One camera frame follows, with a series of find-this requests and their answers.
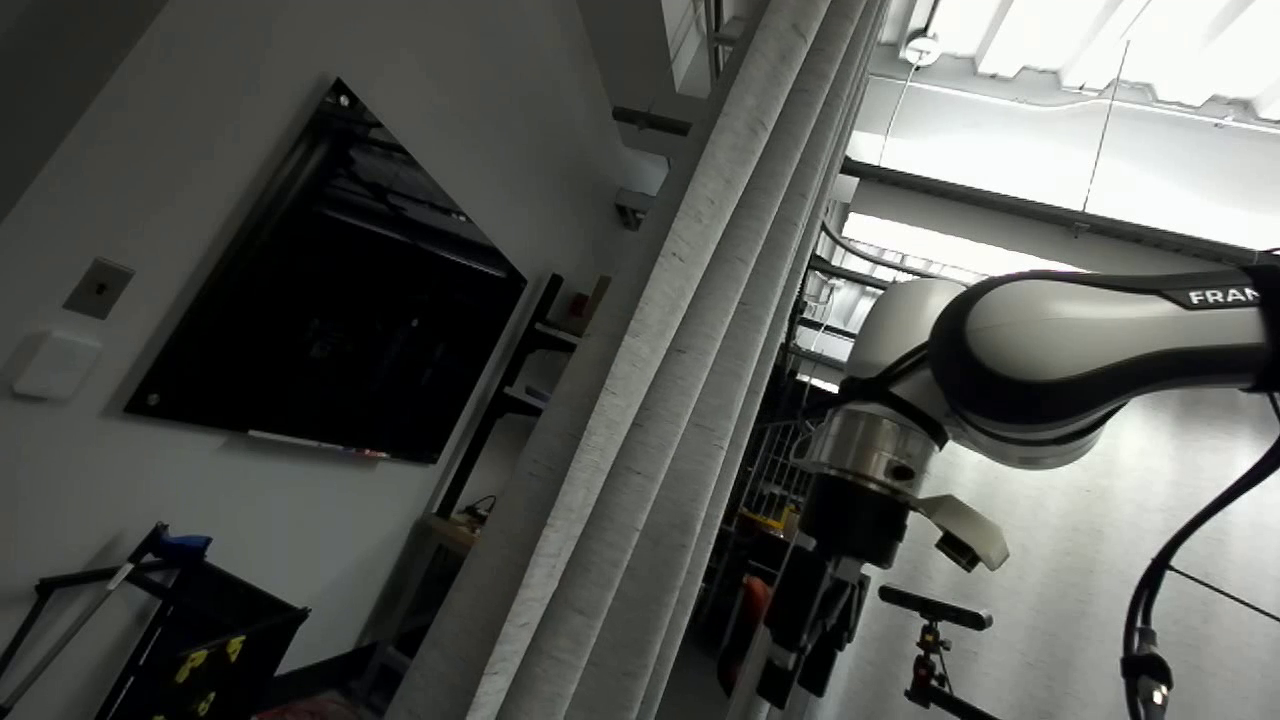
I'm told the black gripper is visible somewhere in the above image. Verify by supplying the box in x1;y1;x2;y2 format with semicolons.
750;469;928;711

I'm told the grey fabric curtain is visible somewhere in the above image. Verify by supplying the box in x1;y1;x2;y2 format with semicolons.
384;0;891;720

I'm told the white marker tray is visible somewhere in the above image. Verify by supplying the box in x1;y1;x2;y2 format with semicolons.
244;424;396;469

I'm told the black cart with yellow stickers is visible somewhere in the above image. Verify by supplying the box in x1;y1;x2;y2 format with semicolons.
94;554;316;720

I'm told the round ceiling detector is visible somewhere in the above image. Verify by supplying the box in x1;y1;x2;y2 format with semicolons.
897;27;944;72

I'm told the black camera tripod head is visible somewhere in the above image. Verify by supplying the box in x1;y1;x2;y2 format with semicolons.
901;615;1009;720

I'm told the black bar-shaped camera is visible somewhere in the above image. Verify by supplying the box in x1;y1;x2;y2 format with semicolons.
875;581;998;637

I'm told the wire rack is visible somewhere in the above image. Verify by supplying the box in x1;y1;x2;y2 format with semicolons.
722;407;822;541

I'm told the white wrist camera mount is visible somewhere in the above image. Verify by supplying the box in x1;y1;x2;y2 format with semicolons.
915;493;1017;574

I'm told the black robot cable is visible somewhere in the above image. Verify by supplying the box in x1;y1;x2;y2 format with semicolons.
1121;436;1280;720

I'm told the dark wall shelf unit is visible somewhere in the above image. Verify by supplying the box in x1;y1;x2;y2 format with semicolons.
429;269;595;541

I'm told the black glass wall board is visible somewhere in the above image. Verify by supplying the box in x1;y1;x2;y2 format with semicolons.
119;76;533;469

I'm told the black frame with blue grip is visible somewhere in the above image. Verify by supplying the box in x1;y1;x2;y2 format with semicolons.
0;525;215;689

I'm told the grey wall switch plate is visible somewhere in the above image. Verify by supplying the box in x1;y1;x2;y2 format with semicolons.
61;254;140;324

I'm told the white wall box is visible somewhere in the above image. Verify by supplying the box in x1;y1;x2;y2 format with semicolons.
9;324;108;407

